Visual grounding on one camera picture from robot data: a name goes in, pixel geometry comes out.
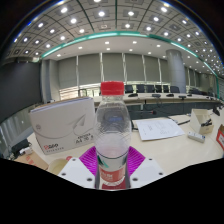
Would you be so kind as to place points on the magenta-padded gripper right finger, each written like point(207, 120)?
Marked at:
point(136, 161)

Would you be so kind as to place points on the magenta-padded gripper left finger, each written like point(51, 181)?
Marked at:
point(87, 161)

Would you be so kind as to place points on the clear red-capped water bottle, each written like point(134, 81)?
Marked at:
point(112, 140)

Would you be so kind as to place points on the white printed paper sheet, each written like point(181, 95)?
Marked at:
point(158, 129)

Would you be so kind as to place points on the white paper carton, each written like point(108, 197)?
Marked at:
point(60, 126)

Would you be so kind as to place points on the white power strip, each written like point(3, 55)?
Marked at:
point(196, 136)

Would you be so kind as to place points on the row of black desk microphones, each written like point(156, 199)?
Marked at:
point(156, 95)

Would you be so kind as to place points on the black case with white label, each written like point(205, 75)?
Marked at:
point(20, 146)

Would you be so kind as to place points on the row of black office chairs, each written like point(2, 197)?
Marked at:
point(140, 88)

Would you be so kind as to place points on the small open beige box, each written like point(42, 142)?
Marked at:
point(198, 121)

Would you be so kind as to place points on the small black gadget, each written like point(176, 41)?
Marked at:
point(216, 111)

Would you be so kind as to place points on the group of ceiling lights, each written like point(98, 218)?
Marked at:
point(101, 13)

